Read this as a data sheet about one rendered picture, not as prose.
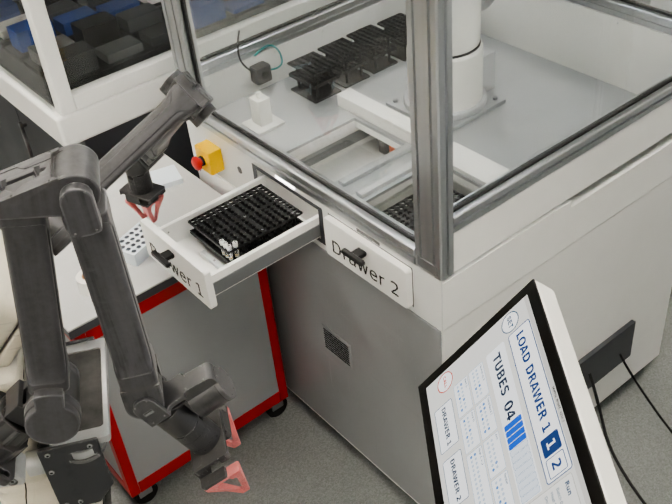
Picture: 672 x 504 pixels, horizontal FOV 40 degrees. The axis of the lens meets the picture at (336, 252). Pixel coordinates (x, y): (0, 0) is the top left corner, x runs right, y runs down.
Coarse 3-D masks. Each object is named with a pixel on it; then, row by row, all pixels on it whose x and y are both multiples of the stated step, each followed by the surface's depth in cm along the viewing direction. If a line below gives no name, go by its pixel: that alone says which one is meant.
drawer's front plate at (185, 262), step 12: (144, 228) 222; (156, 228) 218; (156, 240) 219; (168, 240) 214; (180, 252) 210; (180, 264) 213; (192, 264) 206; (180, 276) 217; (192, 276) 210; (204, 276) 204; (192, 288) 214; (204, 288) 207; (204, 300) 211; (216, 300) 210
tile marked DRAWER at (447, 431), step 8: (448, 400) 157; (440, 408) 158; (448, 408) 156; (440, 416) 157; (448, 416) 155; (440, 424) 156; (448, 424) 154; (456, 424) 152; (440, 432) 155; (448, 432) 153; (456, 432) 151; (440, 440) 154; (448, 440) 152; (456, 440) 150; (440, 448) 153; (448, 448) 151
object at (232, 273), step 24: (240, 192) 235; (288, 192) 232; (192, 216) 228; (312, 216) 228; (192, 240) 229; (288, 240) 219; (312, 240) 225; (240, 264) 212; (264, 264) 217; (216, 288) 210
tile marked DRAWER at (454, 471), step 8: (456, 456) 148; (448, 464) 149; (456, 464) 147; (448, 472) 148; (456, 472) 146; (464, 472) 144; (448, 480) 147; (456, 480) 145; (464, 480) 143; (448, 488) 146; (456, 488) 144; (464, 488) 142; (448, 496) 145; (456, 496) 143; (464, 496) 142
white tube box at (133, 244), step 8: (136, 224) 243; (128, 232) 240; (136, 232) 240; (120, 240) 238; (128, 240) 238; (136, 240) 238; (144, 240) 237; (128, 248) 235; (136, 248) 235; (144, 248) 235; (128, 256) 234; (136, 256) 233; (144, 256) 236; (136, 264) 234
